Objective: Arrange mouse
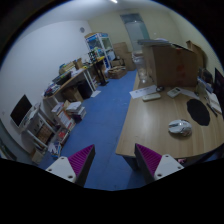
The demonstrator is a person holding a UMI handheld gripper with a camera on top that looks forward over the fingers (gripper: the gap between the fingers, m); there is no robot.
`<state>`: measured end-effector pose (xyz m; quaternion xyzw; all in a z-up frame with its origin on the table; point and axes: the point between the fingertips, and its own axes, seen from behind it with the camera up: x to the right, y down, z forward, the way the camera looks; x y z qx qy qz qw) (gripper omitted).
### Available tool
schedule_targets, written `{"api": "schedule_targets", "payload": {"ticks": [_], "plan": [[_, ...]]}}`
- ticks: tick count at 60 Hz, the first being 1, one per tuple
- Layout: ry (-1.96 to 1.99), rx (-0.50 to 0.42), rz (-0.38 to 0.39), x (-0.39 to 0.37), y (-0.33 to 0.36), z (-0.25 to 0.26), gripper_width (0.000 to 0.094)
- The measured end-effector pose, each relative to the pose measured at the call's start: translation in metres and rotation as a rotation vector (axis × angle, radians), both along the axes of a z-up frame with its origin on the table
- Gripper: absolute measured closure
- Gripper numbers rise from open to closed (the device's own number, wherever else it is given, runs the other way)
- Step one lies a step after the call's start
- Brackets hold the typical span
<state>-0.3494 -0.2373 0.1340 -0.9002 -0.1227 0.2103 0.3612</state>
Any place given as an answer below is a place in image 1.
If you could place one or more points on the large cardboard box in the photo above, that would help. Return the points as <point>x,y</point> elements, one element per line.
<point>171,66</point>

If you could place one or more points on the white paper sheet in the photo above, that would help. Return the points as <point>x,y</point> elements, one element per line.
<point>143,91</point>

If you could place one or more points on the white remote control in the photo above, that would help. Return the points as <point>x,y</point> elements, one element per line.
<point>151,97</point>

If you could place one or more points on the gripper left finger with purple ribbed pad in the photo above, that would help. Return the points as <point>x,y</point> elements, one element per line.
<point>74,168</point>

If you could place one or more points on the black monitor on shelf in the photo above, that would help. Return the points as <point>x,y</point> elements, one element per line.
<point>20,110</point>

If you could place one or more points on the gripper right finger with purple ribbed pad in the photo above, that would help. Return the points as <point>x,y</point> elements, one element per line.
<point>153,165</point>

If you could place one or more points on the open cardboard box on floor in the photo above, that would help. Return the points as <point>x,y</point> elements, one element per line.
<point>117,72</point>

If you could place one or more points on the round black mouse pad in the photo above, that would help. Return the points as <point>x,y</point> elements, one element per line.
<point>198,112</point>

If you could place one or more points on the clear water bottle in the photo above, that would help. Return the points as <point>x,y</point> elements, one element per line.
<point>141,68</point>

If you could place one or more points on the white wire shelf rack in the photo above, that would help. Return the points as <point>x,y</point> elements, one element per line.
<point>42,132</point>

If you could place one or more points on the stacked cardboard boxes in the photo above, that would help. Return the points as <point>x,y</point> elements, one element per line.
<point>122,51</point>

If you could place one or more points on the stack of books on floor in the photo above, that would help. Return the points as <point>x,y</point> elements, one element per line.
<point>76,111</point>

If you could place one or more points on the white calculator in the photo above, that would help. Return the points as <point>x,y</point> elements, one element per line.
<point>174,92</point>

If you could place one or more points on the black pen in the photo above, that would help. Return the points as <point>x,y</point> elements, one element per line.
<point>212,109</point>

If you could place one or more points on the long wooden side desk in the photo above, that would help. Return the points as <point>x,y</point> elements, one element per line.
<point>62,81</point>

